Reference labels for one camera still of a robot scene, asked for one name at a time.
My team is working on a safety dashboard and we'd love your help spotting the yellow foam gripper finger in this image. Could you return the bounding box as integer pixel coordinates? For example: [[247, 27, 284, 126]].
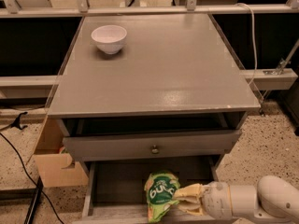
[[173, 183, 205, 203], [178, 202, 205, 216]]

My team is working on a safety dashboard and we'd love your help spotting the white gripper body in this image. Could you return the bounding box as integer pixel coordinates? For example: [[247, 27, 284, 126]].
[[202, 181, 232, 219]]

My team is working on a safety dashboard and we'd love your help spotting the green rice chip bag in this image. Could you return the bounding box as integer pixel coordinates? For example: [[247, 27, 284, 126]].
[[144, 171, 180, 223]]

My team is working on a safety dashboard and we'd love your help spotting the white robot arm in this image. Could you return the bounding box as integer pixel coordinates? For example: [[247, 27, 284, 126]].
[[173, 175, 299, 224]]

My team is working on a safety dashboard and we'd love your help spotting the round metal drawer knob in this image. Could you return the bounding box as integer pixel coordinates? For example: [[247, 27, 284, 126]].
[[151, 146, 160, 154]]

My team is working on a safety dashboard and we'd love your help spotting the grey open middle drawer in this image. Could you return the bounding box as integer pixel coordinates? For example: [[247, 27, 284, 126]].
[[73, 156, 231, 224]]

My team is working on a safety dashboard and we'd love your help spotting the grey wooden drawer cabinet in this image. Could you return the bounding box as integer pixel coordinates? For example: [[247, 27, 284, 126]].
[[47, 13, 262, 179]]

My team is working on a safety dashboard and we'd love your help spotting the grey top drawer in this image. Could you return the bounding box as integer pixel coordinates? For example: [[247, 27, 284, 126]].
[[63, 130, 241, 161]]

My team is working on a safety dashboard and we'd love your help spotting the cardboard box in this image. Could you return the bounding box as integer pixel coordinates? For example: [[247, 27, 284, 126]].
[[33, 117, 88, 188]]

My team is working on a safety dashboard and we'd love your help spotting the white ceramic bowl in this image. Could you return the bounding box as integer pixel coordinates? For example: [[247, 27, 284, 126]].
[[91, 25, 127, 54]]

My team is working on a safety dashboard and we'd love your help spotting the black clamp on floor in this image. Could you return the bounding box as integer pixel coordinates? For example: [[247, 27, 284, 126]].
[[0, 111, 27, 132]]

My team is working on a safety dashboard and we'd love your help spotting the metal railing frame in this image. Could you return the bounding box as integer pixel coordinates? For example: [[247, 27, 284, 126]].
[[0, 0, 299, 91]]

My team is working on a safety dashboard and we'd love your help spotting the black floor cable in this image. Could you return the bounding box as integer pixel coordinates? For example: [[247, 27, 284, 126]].
[[0, 132, 65, 224]]

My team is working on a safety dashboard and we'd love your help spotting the white hanging cable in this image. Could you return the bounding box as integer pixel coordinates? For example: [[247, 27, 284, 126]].
[[235, 2, 259, 87]]

